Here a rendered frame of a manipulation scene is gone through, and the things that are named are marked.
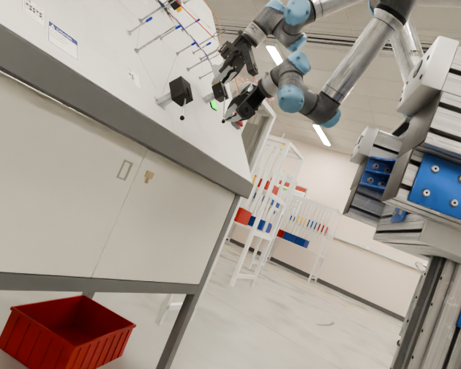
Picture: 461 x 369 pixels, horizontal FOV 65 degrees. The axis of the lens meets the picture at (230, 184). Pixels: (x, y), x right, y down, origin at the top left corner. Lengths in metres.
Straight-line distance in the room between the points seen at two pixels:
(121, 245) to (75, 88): 0.48
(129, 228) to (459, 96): 0.87
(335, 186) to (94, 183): 8.90
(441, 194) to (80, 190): 0.79
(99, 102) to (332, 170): 9.09
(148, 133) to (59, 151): 0.23
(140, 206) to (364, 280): 8.37
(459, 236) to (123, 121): 0.77
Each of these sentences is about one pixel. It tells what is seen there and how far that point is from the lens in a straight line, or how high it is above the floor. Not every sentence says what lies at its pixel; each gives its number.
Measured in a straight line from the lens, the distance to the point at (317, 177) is 9.83.
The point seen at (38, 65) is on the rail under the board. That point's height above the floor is 0.84.
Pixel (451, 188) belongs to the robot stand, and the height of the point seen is 0.89.
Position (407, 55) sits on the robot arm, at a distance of 1.46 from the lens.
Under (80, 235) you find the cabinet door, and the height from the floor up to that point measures 0.51.
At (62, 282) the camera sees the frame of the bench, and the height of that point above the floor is 0.38.
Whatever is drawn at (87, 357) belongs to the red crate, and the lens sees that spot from 1.47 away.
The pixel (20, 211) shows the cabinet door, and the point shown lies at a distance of 0.92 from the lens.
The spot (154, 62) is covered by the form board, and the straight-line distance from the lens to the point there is 1.20.
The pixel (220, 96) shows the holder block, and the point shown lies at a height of 1.10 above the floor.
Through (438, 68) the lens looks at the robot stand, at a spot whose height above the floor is 1.06.
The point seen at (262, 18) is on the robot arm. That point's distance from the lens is 1.40.
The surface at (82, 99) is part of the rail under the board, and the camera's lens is 0.88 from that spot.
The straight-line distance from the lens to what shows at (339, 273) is 9.35.
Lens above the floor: 0.71
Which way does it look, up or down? 4 degrees up
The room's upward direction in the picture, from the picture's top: 23 degrees clockwise
